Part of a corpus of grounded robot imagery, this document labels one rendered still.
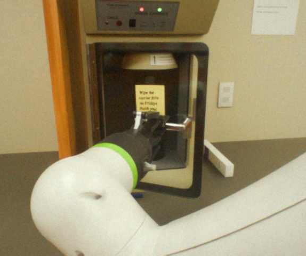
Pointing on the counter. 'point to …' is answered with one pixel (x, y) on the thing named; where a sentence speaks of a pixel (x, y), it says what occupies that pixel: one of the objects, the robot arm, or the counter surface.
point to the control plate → (133, 10)
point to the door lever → (177, 125)
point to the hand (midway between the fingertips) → (159, 125)
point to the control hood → (196, 29)
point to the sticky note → (150, 98)
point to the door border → (94, 93)
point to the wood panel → (66, 75)
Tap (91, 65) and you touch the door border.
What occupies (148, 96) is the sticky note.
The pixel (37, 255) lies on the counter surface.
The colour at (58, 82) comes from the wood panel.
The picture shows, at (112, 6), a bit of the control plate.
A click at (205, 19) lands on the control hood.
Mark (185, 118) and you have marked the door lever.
